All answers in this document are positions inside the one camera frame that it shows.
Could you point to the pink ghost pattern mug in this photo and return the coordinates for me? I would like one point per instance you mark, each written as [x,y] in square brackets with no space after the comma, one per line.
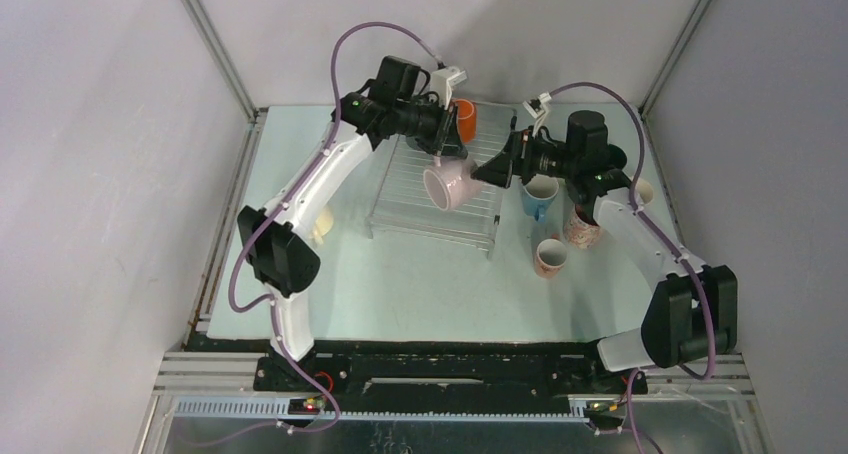
[579,232]

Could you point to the salmon pink mug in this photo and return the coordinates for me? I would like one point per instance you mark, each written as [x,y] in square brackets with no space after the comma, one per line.
[644,192]

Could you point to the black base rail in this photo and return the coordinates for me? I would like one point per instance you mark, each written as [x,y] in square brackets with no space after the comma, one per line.
[455,376]

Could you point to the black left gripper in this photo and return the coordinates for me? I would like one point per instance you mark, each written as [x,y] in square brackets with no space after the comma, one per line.
[445,139]

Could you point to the grey cable duct strip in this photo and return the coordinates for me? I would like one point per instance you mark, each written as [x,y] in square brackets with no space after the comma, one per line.
[281,408]

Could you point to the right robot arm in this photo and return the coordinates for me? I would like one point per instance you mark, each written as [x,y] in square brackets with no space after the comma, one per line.
[693,310]

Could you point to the light blue dotted mug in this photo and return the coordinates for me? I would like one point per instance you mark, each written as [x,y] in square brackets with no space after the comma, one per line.
[538,195]

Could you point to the lilac mug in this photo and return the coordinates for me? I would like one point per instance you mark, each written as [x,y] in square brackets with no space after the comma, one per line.
[449,186]

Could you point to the white wire dish rack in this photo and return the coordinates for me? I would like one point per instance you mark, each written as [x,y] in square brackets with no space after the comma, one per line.
[412,202]

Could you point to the small terracotta cup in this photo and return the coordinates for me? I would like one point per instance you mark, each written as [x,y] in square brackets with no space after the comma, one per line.
[550,256]

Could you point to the cream mug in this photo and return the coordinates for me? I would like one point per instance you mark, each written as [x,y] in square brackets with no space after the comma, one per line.
[323,224]

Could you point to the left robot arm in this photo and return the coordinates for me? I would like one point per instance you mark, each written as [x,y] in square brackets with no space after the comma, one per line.
[402,99]

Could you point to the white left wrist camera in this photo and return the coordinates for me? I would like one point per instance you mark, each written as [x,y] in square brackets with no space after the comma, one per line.
[444,80]

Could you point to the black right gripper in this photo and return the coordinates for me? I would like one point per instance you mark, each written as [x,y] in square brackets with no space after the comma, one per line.
[514,160]

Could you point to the orange mug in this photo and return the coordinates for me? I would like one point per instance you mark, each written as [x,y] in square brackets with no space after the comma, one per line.
[466,120]

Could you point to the dark teal mug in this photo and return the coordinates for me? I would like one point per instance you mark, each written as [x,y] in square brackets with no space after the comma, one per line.
[617,158]

